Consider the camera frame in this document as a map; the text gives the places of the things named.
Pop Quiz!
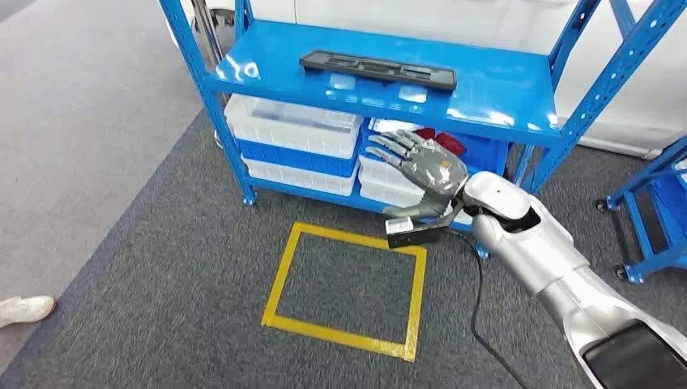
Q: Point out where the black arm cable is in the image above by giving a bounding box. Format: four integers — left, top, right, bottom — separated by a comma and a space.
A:
448, 228, 532, 389

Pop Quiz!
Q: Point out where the blue metal shelf rack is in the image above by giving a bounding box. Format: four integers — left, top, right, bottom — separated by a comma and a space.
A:
158, 0, 687, 262

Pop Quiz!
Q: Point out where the white plastic bin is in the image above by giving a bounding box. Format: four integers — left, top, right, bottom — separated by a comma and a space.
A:
358, 181, 475, 227
224, 94, 365, 160
357, 156, 430, 195
241, 156, 358, 197

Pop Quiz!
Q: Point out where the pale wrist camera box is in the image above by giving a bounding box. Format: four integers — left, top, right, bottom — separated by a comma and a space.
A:
385, 201, 457, 250

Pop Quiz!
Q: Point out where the blue wheeled shelf cart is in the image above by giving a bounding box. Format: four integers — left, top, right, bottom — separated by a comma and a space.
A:
596, 135, 687, 285

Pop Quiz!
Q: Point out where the white car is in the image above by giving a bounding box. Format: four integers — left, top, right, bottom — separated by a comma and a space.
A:
160, 0, 687, 161

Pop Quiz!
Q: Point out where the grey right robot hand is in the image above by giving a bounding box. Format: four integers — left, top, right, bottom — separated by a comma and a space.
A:
366, 128, 469, 220

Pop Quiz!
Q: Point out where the black plastic bracket part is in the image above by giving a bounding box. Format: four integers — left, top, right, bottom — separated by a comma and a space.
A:
299, 50, 458, 92

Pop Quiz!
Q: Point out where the dark metal pole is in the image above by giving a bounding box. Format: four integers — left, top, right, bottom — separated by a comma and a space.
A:
190, 0, 224, 68

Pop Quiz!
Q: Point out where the red part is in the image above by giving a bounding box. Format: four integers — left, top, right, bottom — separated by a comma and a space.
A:
416, 127, 467, 158

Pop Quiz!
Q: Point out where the person's white shoe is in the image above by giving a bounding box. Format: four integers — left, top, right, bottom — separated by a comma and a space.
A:
0, 295, 57, 330

